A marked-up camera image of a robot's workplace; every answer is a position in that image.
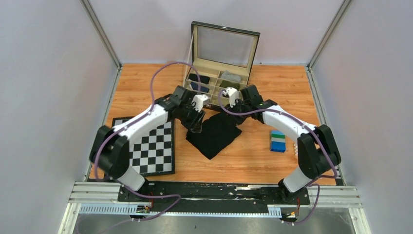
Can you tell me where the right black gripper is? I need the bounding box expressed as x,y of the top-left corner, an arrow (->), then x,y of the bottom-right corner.
225,99 -> 251,126

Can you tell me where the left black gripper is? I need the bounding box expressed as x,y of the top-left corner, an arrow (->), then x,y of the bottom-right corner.
179,103 -> 207,134

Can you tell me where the black underwear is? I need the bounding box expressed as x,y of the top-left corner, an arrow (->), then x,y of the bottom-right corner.
186,112 -> 242,160

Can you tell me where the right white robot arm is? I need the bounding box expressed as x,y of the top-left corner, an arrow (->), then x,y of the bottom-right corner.
218,85 -> 341,204

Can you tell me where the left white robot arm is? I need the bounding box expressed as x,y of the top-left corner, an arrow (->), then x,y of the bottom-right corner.
89,86 -> 209,201

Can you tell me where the olive green rolled cloth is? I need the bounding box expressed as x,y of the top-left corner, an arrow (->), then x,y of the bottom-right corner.
219,80 -> 240,90

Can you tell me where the navy rolled cloth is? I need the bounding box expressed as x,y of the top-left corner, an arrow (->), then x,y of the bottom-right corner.
189,82 -> 210,93

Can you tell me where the grey rolled cloth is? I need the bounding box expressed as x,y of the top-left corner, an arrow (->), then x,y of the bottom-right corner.
220,71 -> 242,82

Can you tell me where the black rolled cloth top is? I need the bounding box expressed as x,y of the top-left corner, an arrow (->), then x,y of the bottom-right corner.
188,73 -> 210,85

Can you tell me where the blue green brick stack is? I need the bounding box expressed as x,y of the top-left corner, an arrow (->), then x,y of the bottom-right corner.
270,130 -> 286,153

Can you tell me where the black white checkerboard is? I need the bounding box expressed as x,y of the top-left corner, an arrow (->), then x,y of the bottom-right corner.
129,120 -> 175,177

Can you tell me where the black compartment storage box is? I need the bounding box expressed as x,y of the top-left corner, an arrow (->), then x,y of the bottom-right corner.
183,21 -> 260,111

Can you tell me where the white blue brick block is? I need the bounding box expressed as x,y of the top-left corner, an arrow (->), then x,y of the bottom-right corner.
293,143 -> 298,157

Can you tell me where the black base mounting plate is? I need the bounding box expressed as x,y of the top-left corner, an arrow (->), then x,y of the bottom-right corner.
117,181 -> 310,214

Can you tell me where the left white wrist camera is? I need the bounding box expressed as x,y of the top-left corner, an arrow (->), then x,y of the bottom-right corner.
191,94 -> 210,112

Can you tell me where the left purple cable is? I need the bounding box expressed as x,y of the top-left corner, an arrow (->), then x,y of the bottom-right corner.
76,62 -> 203,233

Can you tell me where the purple cable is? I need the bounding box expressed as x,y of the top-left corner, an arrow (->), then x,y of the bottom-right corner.
76,62 -> 203,233
218,89 -> 339,226

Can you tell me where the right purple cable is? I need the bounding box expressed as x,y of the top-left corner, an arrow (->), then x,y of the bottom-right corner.
218,89 -> 339,226

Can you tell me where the aluminium frame rail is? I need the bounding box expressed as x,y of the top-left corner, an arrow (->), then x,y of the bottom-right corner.
59,181 -> 370,234

